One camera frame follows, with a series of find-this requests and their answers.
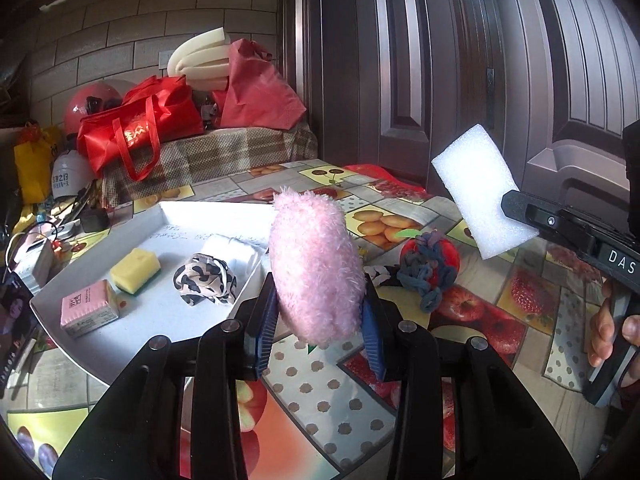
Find blue grey braided scrunchie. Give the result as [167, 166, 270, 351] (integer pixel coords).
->
[396, 231, 459, 313]

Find pink fluffy plush toy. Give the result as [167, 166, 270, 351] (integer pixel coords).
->
[269, 188, 366, 346]

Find yellow green sponge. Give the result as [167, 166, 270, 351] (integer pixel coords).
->
[110, 248, 160, 295]

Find white foam block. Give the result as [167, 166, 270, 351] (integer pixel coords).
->
[432, 124, 539, 259]

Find right human hand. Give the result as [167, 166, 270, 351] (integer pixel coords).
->
[587, 280, 640, 398]

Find black white patterned scrunchie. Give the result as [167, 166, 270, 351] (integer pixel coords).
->
[172, 252, 238, 307]

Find white shallow tray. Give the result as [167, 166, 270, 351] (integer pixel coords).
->
[32, 202, 273, 385]

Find red plastic bag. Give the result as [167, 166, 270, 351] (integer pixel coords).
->
[344, 164, 426, 194]

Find pink white packaged sponge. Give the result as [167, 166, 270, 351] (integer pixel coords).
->
[60, 280, 119, 338]

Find plaid covered bench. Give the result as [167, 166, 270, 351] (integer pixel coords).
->
[101, 122, 318, 208]

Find crimson paper bag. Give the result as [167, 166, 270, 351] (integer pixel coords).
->
[219, 38, 307, 130]

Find red tote bag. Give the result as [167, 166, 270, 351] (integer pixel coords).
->
[77, 76, 204, 182]

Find white power strip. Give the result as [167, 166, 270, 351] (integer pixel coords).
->
[14, 238, 54, 296]

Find white helmet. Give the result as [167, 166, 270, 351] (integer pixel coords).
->
[51, 150, 96, 200]

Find cream foam rolls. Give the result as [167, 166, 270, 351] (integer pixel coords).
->
[167, 27, 231, 91]

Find pink helmet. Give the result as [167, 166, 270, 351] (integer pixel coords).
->
[64, 81, 122, 136]

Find yellow shopping bag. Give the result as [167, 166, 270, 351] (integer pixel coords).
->
[13, 122, 65, 205]

